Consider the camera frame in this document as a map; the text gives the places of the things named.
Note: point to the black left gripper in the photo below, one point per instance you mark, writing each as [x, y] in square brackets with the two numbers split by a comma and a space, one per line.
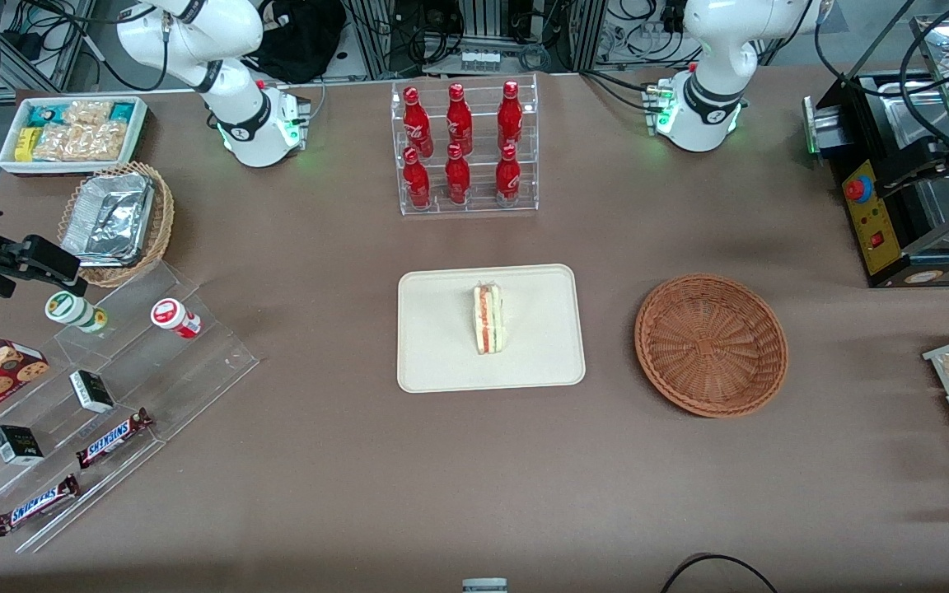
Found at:
[938, 157]

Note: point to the triangular sandwich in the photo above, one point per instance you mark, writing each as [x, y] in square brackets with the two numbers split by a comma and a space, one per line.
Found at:
[489, 321]

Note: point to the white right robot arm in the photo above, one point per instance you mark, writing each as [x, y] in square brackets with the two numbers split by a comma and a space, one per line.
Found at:
[254, 136]

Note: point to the aluminium foil tray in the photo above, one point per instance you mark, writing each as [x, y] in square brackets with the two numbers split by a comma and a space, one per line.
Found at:
[108, 218]

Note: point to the light wicker basket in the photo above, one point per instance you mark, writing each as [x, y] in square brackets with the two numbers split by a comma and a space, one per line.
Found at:
[163, 222]

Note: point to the brown wicker basket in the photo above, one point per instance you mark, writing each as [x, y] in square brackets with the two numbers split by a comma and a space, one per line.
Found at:
[709, 346]

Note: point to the beige plastic tray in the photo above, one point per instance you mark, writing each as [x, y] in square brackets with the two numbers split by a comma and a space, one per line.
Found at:
[441, 346]

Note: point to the green lid cup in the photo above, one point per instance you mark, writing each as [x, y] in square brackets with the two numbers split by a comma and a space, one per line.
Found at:
[71, 309]

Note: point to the black sealing machine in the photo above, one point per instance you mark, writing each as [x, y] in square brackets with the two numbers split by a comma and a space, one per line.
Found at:
[882, 239]

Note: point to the yellow snack packet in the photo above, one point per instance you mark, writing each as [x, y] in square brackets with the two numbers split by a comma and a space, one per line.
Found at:
[25, 145]

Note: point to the small black carton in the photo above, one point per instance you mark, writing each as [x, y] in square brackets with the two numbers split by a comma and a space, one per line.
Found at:
[92, 392]
[17, 445]

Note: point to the clear cracker bag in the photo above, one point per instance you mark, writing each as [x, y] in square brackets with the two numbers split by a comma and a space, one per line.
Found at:
[83, 142]
[87, 112]

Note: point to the red lid cup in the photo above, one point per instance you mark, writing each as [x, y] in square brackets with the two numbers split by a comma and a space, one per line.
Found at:
[171, 316]

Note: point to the teal snack packet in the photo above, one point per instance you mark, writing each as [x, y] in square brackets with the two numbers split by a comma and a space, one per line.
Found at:
[44, 114]
[122, 111]

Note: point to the white plastic bin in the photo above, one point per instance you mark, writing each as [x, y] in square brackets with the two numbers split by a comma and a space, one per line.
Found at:
[137, 136]

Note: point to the snickers chocolate bar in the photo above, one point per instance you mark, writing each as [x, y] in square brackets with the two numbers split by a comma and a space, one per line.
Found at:
[36, 505]
[114, 437]

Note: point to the clear acrylic stepped display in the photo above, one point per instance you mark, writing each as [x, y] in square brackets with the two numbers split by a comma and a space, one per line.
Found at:
[194, 371]

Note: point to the black bag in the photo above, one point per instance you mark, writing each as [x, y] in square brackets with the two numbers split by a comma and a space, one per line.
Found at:
[297, 37]

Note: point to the red cola bottle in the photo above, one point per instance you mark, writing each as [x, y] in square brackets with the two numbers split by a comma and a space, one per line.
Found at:
[417, 119]
[416, 181]
[510, 115]
[507, 177]
[457, 177]
[459, 119]

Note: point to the clear acrylic bottle rack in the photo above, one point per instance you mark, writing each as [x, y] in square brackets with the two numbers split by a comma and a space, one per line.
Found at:
[479, 206]

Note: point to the white power strip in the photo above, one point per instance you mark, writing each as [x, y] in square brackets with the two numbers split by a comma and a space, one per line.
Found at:
[481, 60]

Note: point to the grey striped device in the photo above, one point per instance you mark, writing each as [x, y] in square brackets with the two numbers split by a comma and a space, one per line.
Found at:
[484, 585]

